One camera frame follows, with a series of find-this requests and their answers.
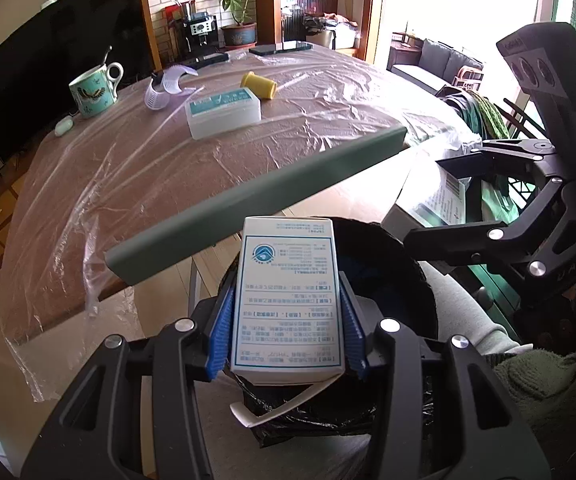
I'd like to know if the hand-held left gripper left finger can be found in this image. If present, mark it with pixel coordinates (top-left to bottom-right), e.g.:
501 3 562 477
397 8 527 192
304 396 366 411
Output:
20 285 239 480

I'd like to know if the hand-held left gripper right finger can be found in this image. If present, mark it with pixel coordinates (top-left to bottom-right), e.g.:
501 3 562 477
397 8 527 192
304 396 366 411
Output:
338 275 553 480

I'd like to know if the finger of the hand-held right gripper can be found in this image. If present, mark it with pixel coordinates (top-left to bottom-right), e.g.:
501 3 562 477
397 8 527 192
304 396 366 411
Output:
435 140 563 182
403 179 574 287

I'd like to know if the white printed carton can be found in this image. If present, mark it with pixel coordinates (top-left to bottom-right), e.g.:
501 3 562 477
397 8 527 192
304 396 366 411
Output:
382 170 468 233

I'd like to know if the trash bin with black bag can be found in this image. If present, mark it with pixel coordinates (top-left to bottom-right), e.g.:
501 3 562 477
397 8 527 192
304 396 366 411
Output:
215 217 438 448

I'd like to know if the white printed box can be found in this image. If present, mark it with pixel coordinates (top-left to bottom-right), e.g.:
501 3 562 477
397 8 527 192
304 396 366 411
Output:
229 216 346 428

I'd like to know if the chair with green clothes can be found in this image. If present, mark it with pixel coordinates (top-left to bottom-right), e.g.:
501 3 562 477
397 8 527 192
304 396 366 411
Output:
435 66 511 143

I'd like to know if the person's grey trouser leg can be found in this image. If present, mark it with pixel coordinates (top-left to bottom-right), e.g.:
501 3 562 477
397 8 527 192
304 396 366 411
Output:
418 262 521 361

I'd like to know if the grey sofa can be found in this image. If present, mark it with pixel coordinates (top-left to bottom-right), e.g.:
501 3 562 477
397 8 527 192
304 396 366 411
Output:
390 37 483 92

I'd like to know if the teal label tissue packet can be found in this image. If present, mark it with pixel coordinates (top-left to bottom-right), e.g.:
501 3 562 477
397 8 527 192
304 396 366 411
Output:
185 88 262 141

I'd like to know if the purple hair roller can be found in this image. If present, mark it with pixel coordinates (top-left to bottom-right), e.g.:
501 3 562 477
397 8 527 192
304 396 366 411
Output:
162 65 199 96
145 75 175 111

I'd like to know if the potted green plant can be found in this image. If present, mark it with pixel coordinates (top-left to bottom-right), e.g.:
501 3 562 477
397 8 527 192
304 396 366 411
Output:
219 0 261 50

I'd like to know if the teal butterfly mug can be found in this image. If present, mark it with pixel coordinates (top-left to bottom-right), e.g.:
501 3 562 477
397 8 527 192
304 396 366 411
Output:
69 62 124 119

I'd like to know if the black coffee machine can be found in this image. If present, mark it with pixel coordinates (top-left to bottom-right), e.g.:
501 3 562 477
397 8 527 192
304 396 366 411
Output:
182 12 229 68

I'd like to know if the black television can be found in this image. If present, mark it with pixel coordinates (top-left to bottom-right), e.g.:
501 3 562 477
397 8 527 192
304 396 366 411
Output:
0 0 156 171

